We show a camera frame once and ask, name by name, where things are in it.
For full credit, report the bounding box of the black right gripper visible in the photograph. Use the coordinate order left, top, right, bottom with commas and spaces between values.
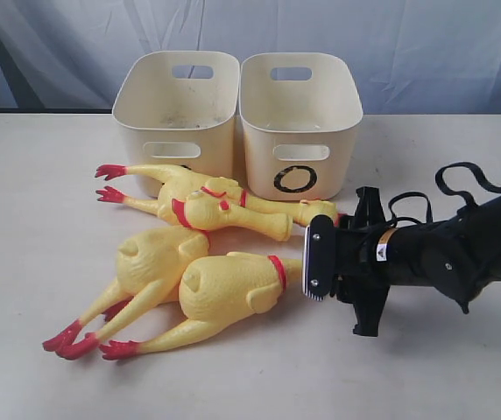
302, 186, 390, 337

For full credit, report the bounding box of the yellow rubber chicken front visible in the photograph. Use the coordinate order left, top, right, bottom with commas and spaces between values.
100, 252, 303, 361

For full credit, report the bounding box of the yellow chicken head neck piece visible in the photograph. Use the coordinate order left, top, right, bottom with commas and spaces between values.
171, 187, 293, 242

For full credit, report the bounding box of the headless yellow chicken body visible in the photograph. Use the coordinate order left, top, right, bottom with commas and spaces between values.
42, 226, 209, 360

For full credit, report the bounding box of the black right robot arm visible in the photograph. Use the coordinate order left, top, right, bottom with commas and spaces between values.
302, 185, 501, 337

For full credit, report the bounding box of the cream bin with circle mark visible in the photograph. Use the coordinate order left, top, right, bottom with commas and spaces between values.
239, 52, 363, 201

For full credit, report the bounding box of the whole yellow rubber chicken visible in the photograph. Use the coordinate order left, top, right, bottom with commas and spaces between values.
95, 164, 342, 227

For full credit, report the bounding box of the white backdrop curtain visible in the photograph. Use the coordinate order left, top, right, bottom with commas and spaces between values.
0, 1, 501, 114

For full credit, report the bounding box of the cream bin left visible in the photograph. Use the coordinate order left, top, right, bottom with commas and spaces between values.
112, 51, 240, 178

